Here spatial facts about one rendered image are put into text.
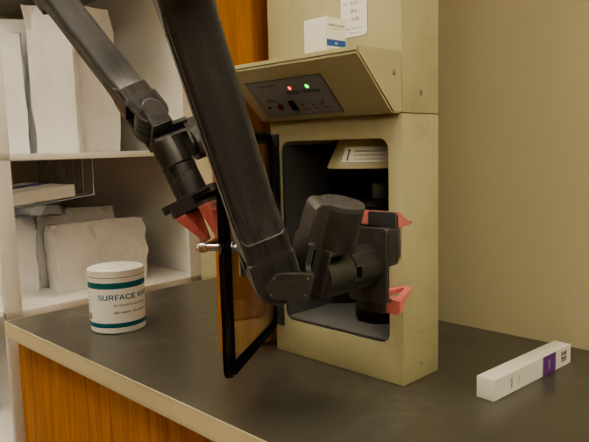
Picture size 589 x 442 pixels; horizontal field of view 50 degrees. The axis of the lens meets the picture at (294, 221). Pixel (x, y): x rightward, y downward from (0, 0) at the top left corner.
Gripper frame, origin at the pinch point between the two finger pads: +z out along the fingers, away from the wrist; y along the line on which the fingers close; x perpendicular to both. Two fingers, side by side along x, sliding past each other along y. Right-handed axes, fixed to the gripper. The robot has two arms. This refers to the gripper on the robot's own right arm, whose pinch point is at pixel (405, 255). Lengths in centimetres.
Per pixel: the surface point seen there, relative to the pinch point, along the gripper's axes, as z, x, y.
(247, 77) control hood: 1.9, 35.6, 28.9
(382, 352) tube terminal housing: 12.0, 13.4, -20.5
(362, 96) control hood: 6.6, 12.8, 24.1
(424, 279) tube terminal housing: 18.5, 8.8, -7.9
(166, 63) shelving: 55, 138, 47
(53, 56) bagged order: 13, 136, 45
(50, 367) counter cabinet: -15, 91, -34
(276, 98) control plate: 5.6, 32.0, 25.0
